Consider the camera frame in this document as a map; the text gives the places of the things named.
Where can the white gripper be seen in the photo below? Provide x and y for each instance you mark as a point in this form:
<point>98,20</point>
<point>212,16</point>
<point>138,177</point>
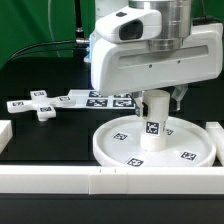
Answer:
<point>125,60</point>

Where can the white round table top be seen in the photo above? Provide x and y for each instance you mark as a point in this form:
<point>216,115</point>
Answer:
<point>132,142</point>

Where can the white cross-shaped table base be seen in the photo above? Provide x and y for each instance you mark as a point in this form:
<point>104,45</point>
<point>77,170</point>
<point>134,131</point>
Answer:
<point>41,103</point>

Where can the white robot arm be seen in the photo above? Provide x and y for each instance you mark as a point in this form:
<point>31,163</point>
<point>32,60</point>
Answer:
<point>176,22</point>

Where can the white right fence block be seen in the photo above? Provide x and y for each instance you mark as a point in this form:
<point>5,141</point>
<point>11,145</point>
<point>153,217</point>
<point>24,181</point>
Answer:
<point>216,132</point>

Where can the white fence block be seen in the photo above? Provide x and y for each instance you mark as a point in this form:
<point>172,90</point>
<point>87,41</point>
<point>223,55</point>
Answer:
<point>216,132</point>
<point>5,133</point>

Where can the white marker sheet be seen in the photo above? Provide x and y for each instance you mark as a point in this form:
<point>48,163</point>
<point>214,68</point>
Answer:
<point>91,99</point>

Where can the white left fence block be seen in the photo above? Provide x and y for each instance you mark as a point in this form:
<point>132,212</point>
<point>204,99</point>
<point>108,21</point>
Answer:
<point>5,133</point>

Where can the white front fence bar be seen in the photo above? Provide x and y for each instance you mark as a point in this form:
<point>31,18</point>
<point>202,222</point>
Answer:
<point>107,180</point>

